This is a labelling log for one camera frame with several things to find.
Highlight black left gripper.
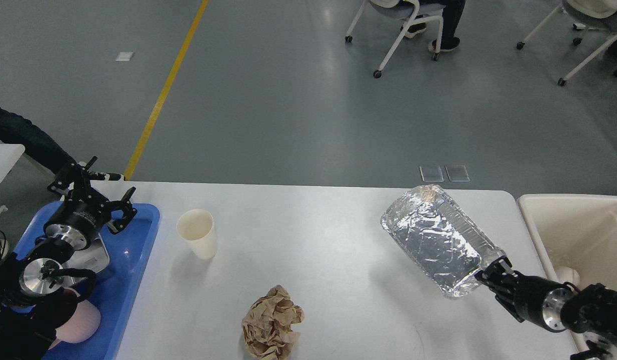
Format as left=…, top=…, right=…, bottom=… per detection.
left=43, top=156, right=138, bottom=249

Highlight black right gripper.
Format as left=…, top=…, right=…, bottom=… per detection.
left=474, top=256, right=574, bottom=333

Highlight steel rectangular container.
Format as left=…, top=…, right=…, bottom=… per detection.
left=70, top=234, right=114, bottom=283

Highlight aluminium foil tray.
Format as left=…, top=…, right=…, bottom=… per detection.
left=380, top=184, right=506, bottom=300

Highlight pink mug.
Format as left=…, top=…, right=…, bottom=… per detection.
left=48, top=300, right=101, bottom=349

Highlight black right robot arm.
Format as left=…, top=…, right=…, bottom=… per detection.
left=475, top=256, right=617, bottom=360

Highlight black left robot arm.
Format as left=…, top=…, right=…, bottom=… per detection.
left=0, top=156, right=138, bottom=360

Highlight white cup in bin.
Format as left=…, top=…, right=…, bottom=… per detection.
left=554, top=265, right=581, bottom=287

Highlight blue plastic tray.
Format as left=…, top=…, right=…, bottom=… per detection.
left=14, top=202, right=160, bottom=360

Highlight cream paper cup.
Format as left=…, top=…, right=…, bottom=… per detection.
left=176, top=209, right=219, bottom=260

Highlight white side table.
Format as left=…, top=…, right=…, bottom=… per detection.
left=0, top=143, right=25, bottom=184

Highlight cream plastic bin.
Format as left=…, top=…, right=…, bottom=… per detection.
left=516, top=193, right=617, bottom=360

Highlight crumpled brown paper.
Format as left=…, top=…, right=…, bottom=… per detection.
left=241, top=284, right=306, bottom=360

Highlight seated person dark trousers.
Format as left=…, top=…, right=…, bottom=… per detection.
left=405, top=0, right=466, bottom=53

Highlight white office chair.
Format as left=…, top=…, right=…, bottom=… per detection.
left=344, top=0, right=445, bottom=79

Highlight white chair at right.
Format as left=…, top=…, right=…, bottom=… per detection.
left=515, top=0, right=617, bottom=87

